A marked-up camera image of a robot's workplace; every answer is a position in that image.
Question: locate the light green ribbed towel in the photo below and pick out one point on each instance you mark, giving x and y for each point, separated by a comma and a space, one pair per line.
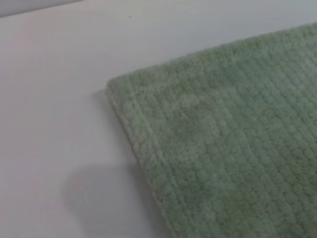
223, 138

